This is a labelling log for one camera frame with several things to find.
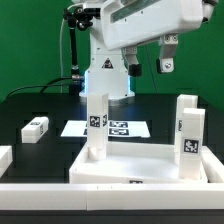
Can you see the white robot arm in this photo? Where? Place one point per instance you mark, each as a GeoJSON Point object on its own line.
{"type": "Point", "coordinates": [107, 72]}

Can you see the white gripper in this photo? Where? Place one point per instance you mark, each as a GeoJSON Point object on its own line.
{"type": "Point", "coordinates": [144, 21]}

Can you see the black camera on stand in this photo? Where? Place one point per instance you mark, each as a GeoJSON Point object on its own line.
{"type": "Point", "coordinates": [78, 19]}

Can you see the white desk top tray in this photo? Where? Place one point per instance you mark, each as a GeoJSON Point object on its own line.
{"type": "Point", "coordinates": [128, 163]}

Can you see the white front fence rail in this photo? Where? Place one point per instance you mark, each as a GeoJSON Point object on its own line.
{"type": "Point", "coordinates": [111, 196]}

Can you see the fiducial marker sheet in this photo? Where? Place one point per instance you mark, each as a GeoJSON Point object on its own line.
{"type": "Point", "coordinates": [140, 129]}

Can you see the white left fence block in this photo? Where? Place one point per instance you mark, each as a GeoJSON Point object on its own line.
{"type": "Point", "coordinates": [6, 158]}

